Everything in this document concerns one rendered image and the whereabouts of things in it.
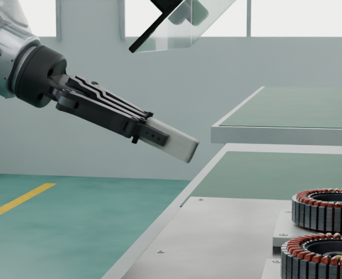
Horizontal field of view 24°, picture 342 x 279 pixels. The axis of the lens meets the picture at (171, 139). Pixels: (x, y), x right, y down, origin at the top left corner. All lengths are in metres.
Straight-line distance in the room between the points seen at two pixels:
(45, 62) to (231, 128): 1.41
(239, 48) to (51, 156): 1.56
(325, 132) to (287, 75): 3.16
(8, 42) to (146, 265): 0.33
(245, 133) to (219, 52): 3.19
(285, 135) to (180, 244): 1.42
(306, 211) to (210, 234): 0.12
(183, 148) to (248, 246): 0.14
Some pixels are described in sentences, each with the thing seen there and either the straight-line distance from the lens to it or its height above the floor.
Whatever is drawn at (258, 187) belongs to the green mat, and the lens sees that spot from 1.43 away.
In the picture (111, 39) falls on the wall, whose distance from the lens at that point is 5.68.
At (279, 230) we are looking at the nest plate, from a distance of 0.99.
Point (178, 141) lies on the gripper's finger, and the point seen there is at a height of 0.89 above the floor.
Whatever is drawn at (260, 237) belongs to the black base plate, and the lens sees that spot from 1.01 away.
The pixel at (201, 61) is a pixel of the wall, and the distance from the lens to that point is 5.55.
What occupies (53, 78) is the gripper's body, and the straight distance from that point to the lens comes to 1.01.
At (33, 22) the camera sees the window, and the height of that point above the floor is 1.09.
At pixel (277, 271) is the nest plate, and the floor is 0.78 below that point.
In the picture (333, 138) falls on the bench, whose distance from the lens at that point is 2.35.
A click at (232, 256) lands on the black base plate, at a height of 0.77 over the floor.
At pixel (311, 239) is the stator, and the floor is 0.82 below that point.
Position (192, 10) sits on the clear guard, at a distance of 0.64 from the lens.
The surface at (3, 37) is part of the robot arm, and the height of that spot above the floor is 1.01.
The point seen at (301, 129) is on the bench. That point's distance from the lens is 2.35.
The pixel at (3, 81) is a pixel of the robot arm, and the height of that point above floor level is 0.96.
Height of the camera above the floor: 1.02
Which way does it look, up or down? 7 degrees down
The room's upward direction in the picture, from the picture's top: straight up
